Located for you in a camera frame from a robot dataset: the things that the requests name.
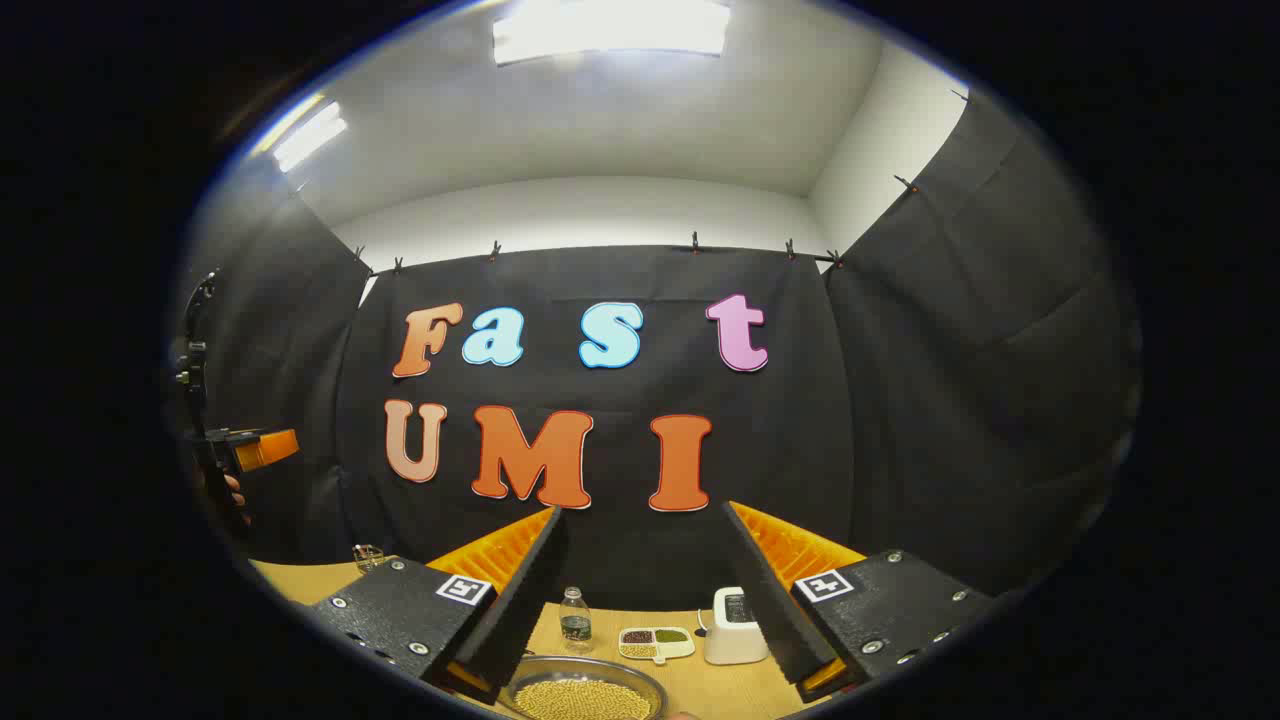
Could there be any stainless steel pot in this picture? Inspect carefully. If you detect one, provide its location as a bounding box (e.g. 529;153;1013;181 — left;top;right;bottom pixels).
497;655;669;720

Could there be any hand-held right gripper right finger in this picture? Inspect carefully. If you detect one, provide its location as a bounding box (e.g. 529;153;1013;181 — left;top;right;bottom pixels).
722;500;999;704

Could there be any black backdrop cloth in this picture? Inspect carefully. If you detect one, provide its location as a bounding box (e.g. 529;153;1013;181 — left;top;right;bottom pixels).
170;90;1146;611

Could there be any large rectangular ceiling light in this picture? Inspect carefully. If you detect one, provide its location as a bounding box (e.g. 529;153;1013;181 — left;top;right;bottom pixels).
492;0;731;66

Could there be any white sectioned bean tray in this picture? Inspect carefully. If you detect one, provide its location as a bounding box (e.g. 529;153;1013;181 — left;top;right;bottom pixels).
617;626;697;665

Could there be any pile of soybeans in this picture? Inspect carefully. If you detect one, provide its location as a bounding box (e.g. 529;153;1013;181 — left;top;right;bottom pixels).
513;678;653;720

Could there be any white toaster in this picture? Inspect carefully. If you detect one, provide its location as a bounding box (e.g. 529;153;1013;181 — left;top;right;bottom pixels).
697;586;771;666

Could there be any narrow ceiling light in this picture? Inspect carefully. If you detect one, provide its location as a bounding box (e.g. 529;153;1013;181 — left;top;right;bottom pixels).
262;95;349;173

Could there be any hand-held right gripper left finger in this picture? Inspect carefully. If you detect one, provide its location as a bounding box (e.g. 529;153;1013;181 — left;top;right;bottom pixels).
305;505;568;706

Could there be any clear plastic water bottle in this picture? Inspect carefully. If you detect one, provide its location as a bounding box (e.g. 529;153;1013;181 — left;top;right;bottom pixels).
560;586;593;653

